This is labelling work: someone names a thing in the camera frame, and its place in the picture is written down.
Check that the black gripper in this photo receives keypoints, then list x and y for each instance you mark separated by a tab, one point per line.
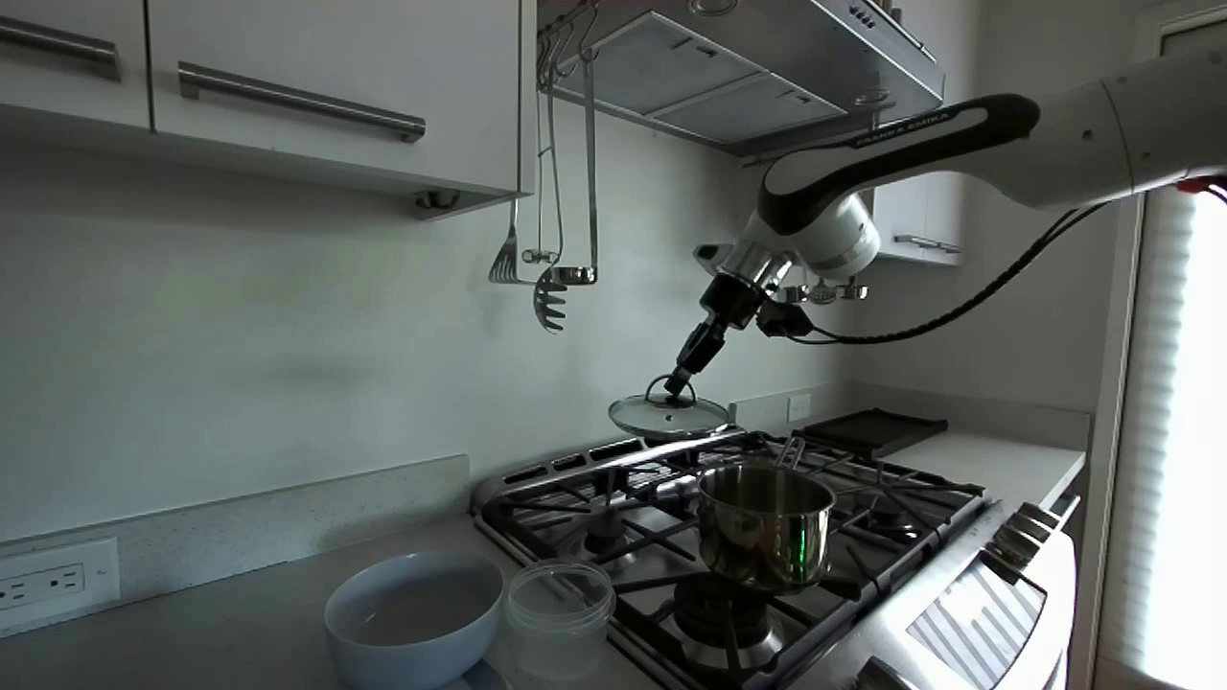
731	313

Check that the stainless steel gas range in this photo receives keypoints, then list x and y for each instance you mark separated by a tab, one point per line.
896	562

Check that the pale blue bowl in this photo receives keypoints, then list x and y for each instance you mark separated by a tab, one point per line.
406	625

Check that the white window blind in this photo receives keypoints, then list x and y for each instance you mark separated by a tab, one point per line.
1182	447

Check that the hanging metal spatula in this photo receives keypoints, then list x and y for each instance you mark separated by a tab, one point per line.
509	262

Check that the silver stove knob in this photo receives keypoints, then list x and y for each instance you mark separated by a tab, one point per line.
1001	558
1039	519
1022	535

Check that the white upper cabinet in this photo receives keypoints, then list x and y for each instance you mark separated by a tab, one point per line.
319	50

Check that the hanging thin metal utensil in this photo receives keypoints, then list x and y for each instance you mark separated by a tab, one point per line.
542	257

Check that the stainless steel pot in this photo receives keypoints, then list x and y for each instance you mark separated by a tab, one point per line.
767	530

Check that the hanging slotted pasta spoon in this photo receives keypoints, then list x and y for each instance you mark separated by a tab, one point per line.
552	299

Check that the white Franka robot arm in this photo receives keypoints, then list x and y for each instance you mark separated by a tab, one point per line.
1086	138

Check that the stainless range hood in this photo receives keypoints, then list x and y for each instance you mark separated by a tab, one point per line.
767	61

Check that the glass pot lid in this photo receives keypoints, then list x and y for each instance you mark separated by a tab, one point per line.
653	418

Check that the black flat tray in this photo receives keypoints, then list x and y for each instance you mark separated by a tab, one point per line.
883	429

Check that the clear plastic container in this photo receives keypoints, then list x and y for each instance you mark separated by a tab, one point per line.
558	625

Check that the black cast iron stove grates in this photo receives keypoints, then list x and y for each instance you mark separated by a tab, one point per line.
616	521

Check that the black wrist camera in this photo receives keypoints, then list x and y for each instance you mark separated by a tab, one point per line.
788	321

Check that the small white wall cabinet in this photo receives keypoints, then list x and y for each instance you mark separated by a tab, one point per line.
923	216

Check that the white wall outlet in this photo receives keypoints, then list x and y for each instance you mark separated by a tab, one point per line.
50	586

